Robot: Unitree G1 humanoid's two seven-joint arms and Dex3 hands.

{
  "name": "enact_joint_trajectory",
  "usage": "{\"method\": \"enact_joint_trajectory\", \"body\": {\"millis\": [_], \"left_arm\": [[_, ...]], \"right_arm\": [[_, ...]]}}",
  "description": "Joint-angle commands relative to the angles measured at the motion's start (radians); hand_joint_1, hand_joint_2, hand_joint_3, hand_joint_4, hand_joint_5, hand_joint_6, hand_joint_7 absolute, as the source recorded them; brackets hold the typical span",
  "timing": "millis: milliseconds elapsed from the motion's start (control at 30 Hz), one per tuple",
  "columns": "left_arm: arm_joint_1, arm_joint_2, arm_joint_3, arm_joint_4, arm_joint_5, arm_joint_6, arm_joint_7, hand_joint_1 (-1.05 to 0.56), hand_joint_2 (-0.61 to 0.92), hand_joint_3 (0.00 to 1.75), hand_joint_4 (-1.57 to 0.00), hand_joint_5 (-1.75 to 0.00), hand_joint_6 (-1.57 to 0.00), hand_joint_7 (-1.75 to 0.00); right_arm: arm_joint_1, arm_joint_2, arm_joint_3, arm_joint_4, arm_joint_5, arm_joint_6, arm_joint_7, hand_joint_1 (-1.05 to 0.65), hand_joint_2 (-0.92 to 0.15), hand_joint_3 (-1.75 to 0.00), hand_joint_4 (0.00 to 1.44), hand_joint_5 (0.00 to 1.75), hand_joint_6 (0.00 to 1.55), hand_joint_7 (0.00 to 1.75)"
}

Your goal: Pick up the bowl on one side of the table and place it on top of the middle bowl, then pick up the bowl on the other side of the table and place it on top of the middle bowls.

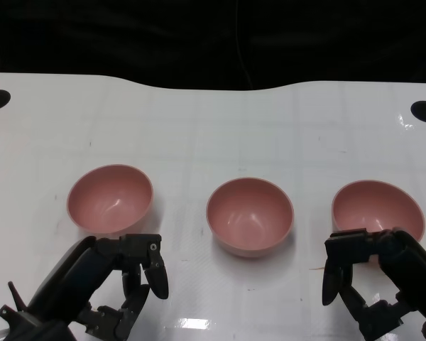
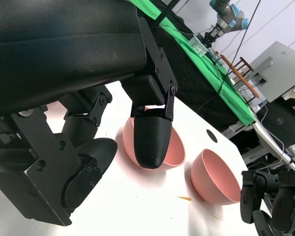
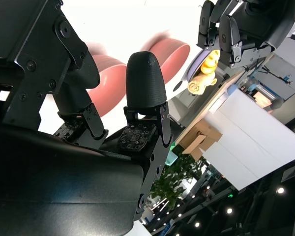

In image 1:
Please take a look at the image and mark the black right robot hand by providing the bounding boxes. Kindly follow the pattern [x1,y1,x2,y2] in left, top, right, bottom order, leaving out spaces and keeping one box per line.
[322,229,426,341]

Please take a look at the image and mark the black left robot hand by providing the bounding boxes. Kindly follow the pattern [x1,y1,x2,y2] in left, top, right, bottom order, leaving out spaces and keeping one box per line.
[28,233,170,340]

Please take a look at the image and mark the pink plastic bowl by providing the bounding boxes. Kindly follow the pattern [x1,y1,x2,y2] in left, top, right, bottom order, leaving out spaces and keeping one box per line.
[205,177,295,259]
[66,163,154,234]
[331,180,426,266]

